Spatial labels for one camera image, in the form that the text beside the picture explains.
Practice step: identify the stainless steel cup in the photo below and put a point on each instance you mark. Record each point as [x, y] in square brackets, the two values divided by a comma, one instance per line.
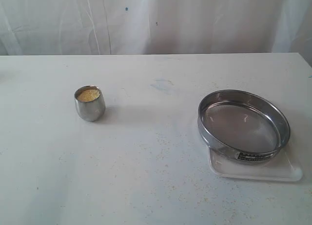
[90, 111]

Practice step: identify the round steel sieve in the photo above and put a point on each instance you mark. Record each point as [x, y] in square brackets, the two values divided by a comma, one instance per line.
[242, 126]

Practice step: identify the yellow grain pile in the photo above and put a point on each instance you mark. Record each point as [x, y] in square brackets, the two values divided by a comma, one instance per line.
[88, 95]

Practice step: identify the white plastic tray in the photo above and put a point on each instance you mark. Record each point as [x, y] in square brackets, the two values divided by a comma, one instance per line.
[282, 168]

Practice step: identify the white backdrop curtain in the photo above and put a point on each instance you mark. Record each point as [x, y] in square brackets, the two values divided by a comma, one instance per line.
[107, 27]

